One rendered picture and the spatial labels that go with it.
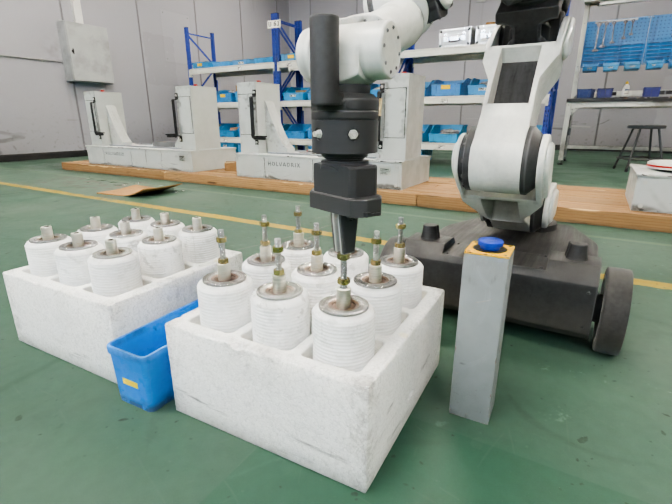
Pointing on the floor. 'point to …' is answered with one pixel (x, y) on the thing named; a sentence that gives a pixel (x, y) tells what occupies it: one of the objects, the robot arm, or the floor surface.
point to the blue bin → (146, 362)
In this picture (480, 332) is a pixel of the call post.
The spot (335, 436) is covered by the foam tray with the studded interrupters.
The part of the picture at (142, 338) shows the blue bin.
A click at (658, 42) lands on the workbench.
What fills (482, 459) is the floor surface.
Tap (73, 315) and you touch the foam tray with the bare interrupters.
